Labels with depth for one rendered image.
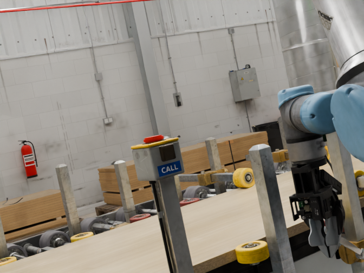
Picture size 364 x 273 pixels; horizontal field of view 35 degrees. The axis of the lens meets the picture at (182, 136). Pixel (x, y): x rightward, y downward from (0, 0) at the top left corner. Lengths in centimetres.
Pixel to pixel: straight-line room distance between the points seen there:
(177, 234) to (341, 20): 52
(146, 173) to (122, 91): 792
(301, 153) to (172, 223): 30
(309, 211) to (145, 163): 35
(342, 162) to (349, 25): 63
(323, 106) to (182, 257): 39
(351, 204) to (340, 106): 65
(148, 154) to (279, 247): 39
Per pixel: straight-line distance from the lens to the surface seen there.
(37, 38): 878
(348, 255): 150
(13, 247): 255
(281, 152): 281
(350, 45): 88
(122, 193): 233
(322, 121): 108
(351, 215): 149
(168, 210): 113
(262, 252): 145
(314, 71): 559
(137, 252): 168
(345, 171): 147
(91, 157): 878
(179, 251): 115
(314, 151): 121
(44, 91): 865
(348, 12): 90
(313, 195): 120
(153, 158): 110
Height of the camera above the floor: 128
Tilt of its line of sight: 3 degrees down
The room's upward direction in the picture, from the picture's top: 12 degrees counter-clockwise
